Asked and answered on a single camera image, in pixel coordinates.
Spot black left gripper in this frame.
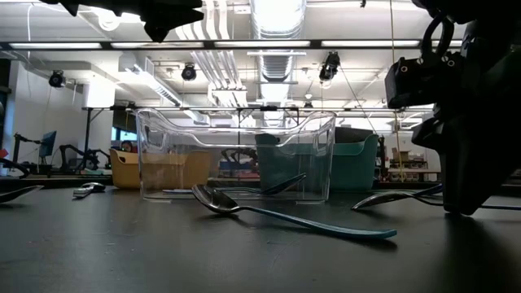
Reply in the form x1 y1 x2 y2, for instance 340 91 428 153
40 0 204 44

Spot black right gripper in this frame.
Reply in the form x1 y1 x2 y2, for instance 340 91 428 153
410 103 521 216

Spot spoons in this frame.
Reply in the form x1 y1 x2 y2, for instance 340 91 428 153
162 175 304 195
352 190 521 212

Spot black round hanging device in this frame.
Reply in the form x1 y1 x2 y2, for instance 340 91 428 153
48 69 67 89
181 63 198 82
318 51 341 82

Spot wooden bench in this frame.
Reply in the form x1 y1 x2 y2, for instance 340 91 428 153
386 168 441 183

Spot cardboard box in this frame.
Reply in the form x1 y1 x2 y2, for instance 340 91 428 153
391 146 411 163

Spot clear plastic bin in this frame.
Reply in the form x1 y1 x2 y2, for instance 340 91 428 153
136 107 338 203

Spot teal plastic bin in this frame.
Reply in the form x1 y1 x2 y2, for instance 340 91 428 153
255 132 386 193

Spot dark grey container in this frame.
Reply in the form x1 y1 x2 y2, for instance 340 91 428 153
334 126 384 144

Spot yellow plastic bin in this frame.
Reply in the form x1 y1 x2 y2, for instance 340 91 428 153
108 148 215 190

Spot computer monitor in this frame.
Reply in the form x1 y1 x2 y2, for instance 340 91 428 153
38 129 58 158

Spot black overhead frame bar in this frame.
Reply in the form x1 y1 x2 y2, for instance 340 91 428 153
0 39 465 51

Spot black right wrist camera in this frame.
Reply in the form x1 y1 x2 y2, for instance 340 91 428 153
384 56 451 110

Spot silver ventilation duct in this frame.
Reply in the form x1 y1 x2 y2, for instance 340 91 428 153
248 0 307 128

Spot spoon with grey handle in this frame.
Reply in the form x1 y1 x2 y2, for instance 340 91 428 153
72 181 107 199

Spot spoon with blue handle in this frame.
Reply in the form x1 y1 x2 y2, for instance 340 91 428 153
190 183 399 241

